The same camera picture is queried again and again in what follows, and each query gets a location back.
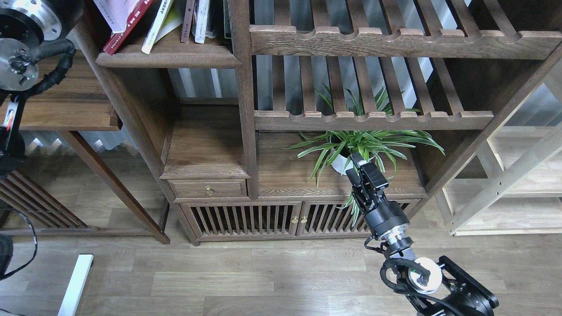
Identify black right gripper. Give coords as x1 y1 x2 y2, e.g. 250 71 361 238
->
346 152 410 242

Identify yellow green cover book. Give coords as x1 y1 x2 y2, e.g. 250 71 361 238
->
141 0 183 54

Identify red cover book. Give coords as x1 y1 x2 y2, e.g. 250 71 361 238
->
104 0 153 55

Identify white thick book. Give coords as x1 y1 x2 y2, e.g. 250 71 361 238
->
93 0 138 33

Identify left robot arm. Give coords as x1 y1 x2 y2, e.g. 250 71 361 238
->
0 0 84 180

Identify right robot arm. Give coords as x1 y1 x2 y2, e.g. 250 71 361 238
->
346 153 499 316

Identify white plant pot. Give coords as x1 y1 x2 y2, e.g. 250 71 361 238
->
330 148 354 175

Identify dark wooden bookshelf cabinet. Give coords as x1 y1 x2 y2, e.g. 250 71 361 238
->
74 0 561 245

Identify dark upright book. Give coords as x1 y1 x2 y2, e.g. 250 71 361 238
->
223 0 232 45

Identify white upright book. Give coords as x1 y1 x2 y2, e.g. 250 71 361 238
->
194 0 210 44

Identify brown upright book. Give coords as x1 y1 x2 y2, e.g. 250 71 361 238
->
180 0 195 43

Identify white metal bar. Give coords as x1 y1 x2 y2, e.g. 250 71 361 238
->
58 254 94 316

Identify dark slatted wooden rack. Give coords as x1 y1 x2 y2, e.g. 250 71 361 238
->
0 171 104 235

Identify light wooden shelf frame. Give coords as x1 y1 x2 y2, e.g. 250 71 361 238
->
435 66 562 236

